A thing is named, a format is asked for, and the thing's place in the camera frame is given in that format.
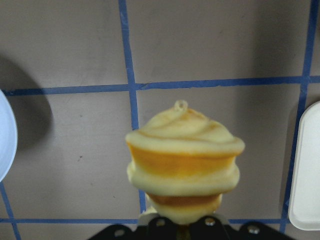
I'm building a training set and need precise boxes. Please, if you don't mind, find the cream rectangular tray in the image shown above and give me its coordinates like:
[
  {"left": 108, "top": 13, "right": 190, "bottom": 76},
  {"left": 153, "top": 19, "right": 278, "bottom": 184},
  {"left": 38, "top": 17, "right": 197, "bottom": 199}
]
[{"left": 288, "top": 102, "right": 320, "bottom": 231}]

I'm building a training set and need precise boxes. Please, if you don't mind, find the blue plate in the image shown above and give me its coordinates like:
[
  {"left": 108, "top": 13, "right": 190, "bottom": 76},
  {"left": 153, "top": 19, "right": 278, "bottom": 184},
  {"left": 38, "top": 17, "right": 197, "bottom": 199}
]
[{"left": 0, "top": 90, "right": 18, "bottom": 182}]

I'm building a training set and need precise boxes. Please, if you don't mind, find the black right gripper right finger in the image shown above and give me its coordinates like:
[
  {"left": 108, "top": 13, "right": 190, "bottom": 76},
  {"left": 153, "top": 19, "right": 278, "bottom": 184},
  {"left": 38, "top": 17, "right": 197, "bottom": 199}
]
[{"left": 186, "top": 213, "right": 294, "bottom": 240}]

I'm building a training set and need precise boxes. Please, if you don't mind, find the yellow spiral bread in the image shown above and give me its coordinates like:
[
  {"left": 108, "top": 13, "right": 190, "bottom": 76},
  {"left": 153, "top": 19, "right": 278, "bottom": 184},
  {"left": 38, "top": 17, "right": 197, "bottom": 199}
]
[{"left": 125, "top": 100, "right": 245, "bottom": 225}]

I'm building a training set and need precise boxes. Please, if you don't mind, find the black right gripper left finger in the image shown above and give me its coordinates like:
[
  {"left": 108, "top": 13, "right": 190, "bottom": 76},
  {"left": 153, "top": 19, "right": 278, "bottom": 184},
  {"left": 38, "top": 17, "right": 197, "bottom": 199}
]
[{"left": 89, "top": 217, "right": 178, "bottom": 240}]

